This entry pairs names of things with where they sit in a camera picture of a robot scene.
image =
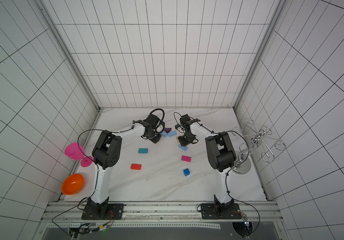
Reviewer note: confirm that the dark blue cube block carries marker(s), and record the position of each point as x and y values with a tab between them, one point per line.
186	172

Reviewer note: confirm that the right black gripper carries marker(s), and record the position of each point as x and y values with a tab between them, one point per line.
185	141

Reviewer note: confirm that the orange plastic bowl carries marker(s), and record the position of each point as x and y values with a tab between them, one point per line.
72	184

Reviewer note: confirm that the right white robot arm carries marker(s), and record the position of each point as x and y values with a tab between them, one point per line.
221	156

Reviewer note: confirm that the light blue block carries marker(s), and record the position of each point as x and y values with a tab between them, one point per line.
164	134
172	133
183	148

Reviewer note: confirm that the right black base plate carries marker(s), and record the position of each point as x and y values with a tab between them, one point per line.
211	212

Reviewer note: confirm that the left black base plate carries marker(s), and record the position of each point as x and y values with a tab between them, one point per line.
103	212

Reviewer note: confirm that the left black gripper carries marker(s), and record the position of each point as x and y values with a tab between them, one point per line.
154	138

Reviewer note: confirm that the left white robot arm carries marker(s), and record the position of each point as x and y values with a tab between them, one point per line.
106	153

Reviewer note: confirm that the pink plastic goblet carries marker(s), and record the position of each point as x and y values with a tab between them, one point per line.
76	152

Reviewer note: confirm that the red block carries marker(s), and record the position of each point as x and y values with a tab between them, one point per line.
136	167

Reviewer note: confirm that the aluminium mounting rail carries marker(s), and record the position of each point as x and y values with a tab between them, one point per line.
159	212

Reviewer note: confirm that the magenta block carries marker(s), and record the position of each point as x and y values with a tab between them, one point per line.
186	159

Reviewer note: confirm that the teal block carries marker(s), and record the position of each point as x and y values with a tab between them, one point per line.
143	150

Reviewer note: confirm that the chrome wire cup rack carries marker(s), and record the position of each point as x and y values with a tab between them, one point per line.
260	139

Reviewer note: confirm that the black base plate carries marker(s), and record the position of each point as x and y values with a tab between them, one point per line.
211	212
103	212

